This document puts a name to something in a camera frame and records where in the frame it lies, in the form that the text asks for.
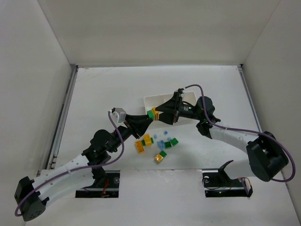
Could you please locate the yellow sloped lego brick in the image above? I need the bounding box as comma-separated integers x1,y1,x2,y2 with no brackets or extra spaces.
151,107,159,121

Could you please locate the green lego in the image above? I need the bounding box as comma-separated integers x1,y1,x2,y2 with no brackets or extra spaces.
159,151,167,158
141,137,154,146

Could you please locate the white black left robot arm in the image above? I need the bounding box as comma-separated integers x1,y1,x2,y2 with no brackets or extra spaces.
14,112,153,222

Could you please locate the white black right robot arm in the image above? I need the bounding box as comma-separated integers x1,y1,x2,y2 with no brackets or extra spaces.
155,89,289,182

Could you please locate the white divided plastic container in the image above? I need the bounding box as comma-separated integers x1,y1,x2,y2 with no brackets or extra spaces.
144,89,202,125

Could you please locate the yellow rectangular lego brick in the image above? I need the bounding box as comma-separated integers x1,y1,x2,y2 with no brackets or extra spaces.
135,140,145,154

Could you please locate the green square lego brick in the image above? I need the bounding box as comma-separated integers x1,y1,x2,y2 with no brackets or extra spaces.
170,138,179,146

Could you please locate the light blue lego plate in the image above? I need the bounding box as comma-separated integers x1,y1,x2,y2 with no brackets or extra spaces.
157,140,165,150

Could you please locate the green lego beside yellow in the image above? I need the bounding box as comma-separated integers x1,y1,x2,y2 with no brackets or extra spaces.
159,151,167,158

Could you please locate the yellow small lego brick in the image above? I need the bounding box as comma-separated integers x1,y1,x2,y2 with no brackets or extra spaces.
154,154,164,163

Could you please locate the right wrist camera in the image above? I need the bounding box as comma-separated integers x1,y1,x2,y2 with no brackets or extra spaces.
177,88,185,96

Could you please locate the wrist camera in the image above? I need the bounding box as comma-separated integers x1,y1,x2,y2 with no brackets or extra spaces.
177,88,185,96
110,108,127,124

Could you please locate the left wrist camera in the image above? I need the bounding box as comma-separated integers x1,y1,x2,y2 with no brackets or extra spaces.
110,108,127,124

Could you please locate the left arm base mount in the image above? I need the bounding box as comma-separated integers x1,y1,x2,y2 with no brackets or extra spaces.
75,170,120,199

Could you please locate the right aluminium rail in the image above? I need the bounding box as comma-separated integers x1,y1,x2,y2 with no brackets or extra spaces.
237,64,262,132

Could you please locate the aluminium rail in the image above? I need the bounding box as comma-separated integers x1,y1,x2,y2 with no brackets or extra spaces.
42,65,79,170
237,64,262,132

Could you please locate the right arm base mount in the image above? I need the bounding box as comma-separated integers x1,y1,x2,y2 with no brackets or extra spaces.
201,160,253,198

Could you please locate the left aluminium rail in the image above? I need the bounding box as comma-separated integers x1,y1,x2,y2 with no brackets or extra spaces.
42,65,79,170

